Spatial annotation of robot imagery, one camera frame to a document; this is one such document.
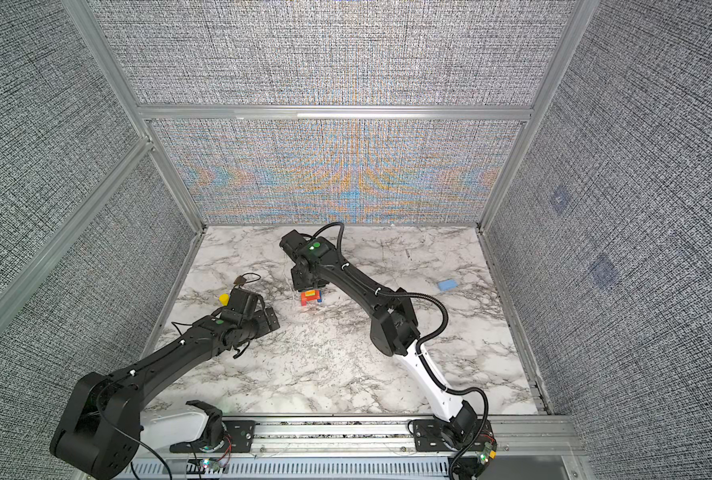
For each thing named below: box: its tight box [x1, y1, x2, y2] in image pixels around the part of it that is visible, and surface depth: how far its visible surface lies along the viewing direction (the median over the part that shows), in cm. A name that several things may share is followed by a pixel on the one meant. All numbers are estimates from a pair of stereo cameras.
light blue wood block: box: [438, 279, 459, 292], surface depth 105 cm
